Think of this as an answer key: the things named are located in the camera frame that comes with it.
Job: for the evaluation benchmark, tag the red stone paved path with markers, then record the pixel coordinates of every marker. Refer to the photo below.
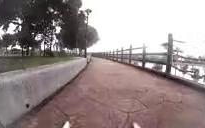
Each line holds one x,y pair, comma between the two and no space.
116,90

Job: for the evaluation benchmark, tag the robot's own part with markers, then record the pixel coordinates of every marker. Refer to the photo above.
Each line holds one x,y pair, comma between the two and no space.
136,126
66,125

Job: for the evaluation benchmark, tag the row of trees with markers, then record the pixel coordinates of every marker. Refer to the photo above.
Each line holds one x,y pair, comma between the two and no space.
43,20

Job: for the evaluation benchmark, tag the grey concrete kerb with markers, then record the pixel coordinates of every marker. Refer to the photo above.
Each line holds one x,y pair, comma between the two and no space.
176,78

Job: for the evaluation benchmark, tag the grass strip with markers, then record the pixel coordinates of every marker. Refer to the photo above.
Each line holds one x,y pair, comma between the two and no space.
20,63

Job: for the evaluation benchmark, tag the dark lamp post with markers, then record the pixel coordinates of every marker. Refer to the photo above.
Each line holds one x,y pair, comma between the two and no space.
86,36

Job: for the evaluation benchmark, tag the wooden rail fence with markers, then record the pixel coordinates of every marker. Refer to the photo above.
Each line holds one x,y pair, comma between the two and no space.
169,53

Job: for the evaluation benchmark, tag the grey concrete low wall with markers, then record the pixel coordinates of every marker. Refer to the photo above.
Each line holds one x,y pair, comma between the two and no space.
26,90

